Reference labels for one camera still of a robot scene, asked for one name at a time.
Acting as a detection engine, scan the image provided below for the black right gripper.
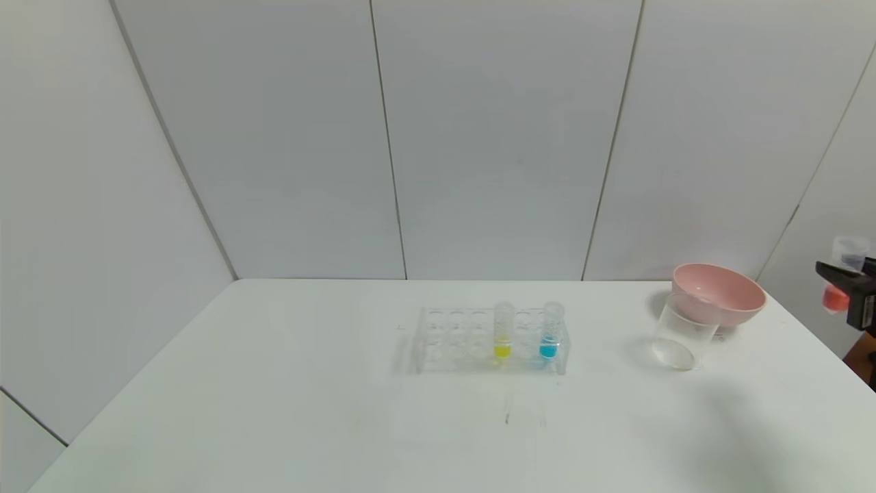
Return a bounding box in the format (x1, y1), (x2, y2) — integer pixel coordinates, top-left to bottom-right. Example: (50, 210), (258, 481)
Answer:
(815, 256), (876, 338)

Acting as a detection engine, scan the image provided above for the test tube with red pigment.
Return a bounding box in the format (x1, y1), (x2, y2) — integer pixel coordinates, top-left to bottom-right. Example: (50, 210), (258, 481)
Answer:
(821, 236), (871, 314)

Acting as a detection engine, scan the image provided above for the test tube with yellow pigment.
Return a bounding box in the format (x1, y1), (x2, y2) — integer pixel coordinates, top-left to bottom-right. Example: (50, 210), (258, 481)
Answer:
(493, 303), (514, 361)

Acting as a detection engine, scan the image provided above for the clear plastic beaker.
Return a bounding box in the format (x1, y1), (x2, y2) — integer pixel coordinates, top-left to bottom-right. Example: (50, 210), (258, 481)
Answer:
(650, 294), (719, 372)

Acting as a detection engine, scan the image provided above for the test tube with blue pigment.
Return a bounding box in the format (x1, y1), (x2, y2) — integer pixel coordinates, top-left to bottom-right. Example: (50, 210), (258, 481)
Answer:
(539, 302), (565, 361)

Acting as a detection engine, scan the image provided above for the clear acrylic test tube rack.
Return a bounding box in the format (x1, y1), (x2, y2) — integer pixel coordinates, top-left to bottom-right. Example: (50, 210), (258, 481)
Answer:
(411, 305), (570, 376)

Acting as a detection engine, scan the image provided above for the pink bowl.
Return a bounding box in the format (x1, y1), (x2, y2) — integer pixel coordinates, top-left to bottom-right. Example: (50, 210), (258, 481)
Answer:
(671, 264), (766, 328)

